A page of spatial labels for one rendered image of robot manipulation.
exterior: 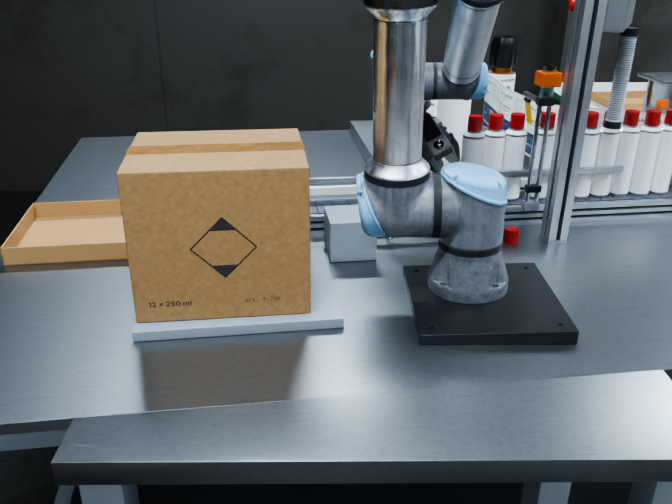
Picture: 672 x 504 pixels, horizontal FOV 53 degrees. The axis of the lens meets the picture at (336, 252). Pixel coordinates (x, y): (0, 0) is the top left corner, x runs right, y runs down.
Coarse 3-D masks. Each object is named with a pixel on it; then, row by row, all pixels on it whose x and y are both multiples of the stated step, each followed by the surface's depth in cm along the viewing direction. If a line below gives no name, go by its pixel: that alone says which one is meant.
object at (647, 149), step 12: (648, 120) 159; (648, 132) 159; (660, 132) 159; (648, 144) 160; (636, 156) 163; (648, 156) 161; (636, 168) 164; (648, 168) 163; (636, 180) 165; (648, 180) 164; (636, 192) 166; (648, 192) 166
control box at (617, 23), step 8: (608, 0) 131; (616, 0) 130; (624, 0) 129; (632, 0) 135; (608, 8) 131; (616, 8) 131; (624, 8) 130; (632, 8) 139; (608, 16) 132; (616, 16) 131; (624, 16) 131; (632, 16) 143; (608, 24) 132; (616, 24) 132; (624, 24) 131; (616, 32) 133
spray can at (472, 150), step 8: (472, 120) 153; (480, 120) 152; (472, 128) 153; (480, 128) 153; (464, 136) 154; (472, 136) 153; (480, 136) 153; (464, 144) 155; (472, 144) 154; (480, 144) 154; (464, 152) 156; (472, 152) 155; (480, 152) 155; (464, 160) 156; (472, 160) 155; (480, 160) 156
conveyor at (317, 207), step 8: (520, 192) 167; (312, 200) 161; (320, 200) 161; (328, 200) 161; (336, 200) 161; (344, 200) 161; (352, 200) 161; (520, 200) 162; (544, 200) 162; (576, 200) 163; (584, 200) 163; (592, 200) 163; (600, 200) 163; (608, 200) 163; (312, 208) 156; (320, 208) 156
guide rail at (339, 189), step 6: (522, 180) 166; (312, 186) 160; (318, 186) 160; (324, 186) 160; (330, 186) 160; (336, 186) 160; (342, 186) 160; (348, 186) 160; (354, 186) 160; (522, 186) 166; (312, 192) 159; (318, 192) 159; (324, 192) 160; (330, 192) 160; (336, 192) 160; (342, 192) 160; (348, 192) 161; (354, 192) 161
